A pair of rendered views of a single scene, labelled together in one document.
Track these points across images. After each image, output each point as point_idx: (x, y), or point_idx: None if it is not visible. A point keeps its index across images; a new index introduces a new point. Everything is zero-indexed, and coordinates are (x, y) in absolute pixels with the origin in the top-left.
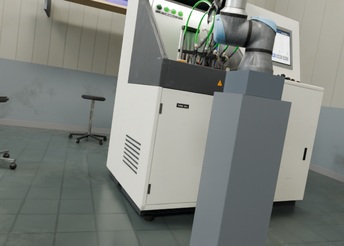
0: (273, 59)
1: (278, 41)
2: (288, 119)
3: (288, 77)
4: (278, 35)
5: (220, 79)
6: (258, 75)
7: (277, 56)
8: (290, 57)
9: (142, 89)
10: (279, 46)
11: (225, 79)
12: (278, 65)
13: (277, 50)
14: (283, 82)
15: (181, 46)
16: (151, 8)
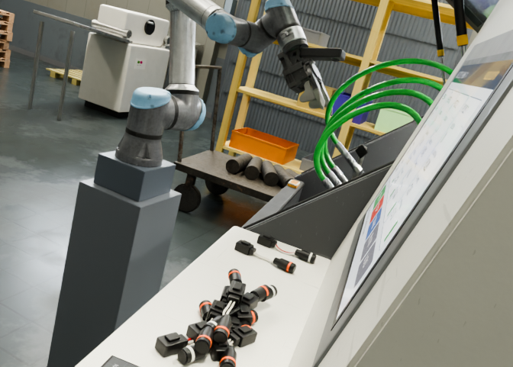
0: (358, 247)
1: (436, 141)
2: (75, 202)
3: (211, 304)
4: (461, 102)
5: None
6: None
7: (372, 233)
8: (375, 265)
9: None
10: (414, 175)
11: (173, 174)
12: (337, 290)
13: (392, 204)
14: (98, 160)
15: (353, 172)
16: None
